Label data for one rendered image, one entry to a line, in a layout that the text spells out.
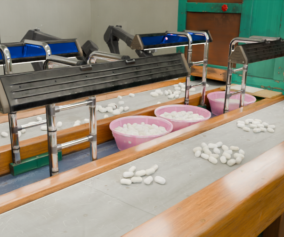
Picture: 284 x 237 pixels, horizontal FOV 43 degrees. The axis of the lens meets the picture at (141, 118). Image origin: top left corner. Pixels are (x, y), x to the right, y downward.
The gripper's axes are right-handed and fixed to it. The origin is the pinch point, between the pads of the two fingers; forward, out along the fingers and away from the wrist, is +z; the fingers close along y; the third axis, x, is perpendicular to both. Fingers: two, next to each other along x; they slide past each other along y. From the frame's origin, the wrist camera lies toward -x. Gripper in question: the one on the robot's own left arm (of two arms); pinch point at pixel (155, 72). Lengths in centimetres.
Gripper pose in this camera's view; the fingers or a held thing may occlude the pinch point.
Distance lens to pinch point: 222.5
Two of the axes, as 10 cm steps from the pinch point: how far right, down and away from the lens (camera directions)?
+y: 7.0, -2.1, 6.9
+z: 5.3, 7.9, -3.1
